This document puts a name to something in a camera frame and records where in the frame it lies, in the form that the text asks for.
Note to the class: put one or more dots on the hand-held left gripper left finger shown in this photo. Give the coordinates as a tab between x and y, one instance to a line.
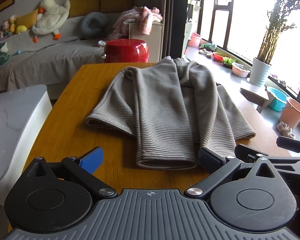
92	160

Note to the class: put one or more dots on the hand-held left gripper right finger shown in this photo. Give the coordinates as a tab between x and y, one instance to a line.
209	160

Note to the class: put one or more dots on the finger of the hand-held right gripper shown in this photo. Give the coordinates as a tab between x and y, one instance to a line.
292	143
247	152

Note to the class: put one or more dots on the grey striped sweater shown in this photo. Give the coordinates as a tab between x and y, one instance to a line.
164	110

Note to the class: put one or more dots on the pink clothes pile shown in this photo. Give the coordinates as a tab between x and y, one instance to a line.
140	17

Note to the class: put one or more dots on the small white baby shoes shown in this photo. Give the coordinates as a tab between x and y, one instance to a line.
286	130

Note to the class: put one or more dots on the pink bucket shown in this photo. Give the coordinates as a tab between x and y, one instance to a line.
292	115

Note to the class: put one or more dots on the blue basin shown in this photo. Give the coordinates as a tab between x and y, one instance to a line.
277	102

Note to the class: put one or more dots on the small step stool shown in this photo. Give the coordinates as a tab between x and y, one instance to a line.
254	92

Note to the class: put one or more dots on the potted palm in white pot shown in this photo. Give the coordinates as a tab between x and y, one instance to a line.
259	72

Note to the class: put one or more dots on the metal bowl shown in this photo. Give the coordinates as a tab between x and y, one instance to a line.
241	71

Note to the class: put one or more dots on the white marble table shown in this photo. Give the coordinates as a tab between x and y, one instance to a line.
15	120

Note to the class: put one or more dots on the tray of green plants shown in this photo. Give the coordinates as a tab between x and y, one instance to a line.
229	62

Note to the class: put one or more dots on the red bowl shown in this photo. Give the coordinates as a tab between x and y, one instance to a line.
218	57

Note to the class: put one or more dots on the small pale shoes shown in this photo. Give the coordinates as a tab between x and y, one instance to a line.
206	53

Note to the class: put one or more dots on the grey sofa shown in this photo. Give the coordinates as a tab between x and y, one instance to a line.
52	55

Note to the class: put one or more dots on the red round stool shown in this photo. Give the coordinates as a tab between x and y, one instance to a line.
126	51

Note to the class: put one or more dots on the small white toy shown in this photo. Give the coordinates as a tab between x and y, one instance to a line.
102	43

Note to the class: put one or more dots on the pink basin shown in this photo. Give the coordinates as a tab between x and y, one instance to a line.
196	41

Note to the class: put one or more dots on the blue-grey neck pillow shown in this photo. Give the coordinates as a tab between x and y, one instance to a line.
86	28

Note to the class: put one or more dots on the brown curtain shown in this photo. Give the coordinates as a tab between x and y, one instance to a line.
174	17

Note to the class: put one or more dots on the yellow chick plush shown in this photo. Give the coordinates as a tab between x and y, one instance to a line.
21	29

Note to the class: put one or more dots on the white duck plush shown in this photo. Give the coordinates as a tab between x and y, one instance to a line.
52	15

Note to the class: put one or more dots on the yellow cushion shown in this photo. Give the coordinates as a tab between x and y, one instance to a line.
26	20

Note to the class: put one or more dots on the mustard sofa back cushion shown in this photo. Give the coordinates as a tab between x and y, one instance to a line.
82	5
115	2

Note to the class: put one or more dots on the pink doll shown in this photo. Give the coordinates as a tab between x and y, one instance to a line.
4	28

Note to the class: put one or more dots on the small doll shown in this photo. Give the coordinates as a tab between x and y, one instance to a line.
12	23

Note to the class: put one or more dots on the dark window frame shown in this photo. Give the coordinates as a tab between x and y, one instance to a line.
223	7

